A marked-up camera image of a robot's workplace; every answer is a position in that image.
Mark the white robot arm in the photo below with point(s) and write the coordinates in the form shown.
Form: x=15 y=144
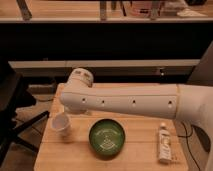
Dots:
x=187 y=103

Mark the green round bowl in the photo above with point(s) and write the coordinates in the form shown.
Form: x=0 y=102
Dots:
x=107 y=137

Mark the long wooden bench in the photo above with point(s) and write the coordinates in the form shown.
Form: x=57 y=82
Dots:
x=108 y=67

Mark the white plastic bottle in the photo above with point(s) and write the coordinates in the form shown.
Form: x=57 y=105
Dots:
x=164 y=145

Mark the black office chair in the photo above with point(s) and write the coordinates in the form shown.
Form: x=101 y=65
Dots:
x=13 y=95

